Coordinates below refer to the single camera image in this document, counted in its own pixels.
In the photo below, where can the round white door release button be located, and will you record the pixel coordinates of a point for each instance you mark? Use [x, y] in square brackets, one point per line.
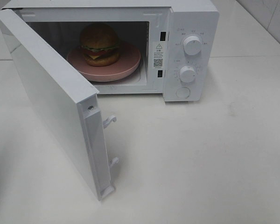
[183, 92]

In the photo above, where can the pink round plate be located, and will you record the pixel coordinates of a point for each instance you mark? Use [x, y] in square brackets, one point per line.
[128, 62]

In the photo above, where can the white microwave door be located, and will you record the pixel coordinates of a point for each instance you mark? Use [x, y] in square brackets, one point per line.
[64, 100]

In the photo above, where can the burger with lettuce and cheese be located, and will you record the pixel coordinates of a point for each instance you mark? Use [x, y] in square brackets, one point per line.
[99, 44]

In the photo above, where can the white lower microwave knob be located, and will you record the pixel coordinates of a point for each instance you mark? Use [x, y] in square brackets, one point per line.
[187, 74]

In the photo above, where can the white microwave knob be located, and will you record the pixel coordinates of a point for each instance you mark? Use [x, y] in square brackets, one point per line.
[192, 45]
[187, 74]

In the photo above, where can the white warning label sticker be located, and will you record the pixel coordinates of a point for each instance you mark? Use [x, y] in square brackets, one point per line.
[158, 55]

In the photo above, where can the white microwave oven body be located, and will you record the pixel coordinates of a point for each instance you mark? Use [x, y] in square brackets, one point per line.
[139, 22]

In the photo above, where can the white upper microwave knob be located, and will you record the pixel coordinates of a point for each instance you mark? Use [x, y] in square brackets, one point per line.
[192, 45]

